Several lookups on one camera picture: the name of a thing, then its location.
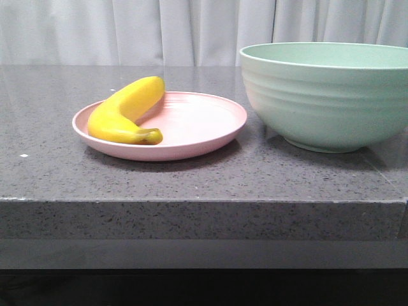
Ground yellow banana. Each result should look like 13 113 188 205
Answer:
87 76 165 145

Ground pink plate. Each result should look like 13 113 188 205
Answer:
72 91 247 161

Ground green bowl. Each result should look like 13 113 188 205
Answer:
240 42 407 153

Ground white curtain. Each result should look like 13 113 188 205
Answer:
1 1 407 66

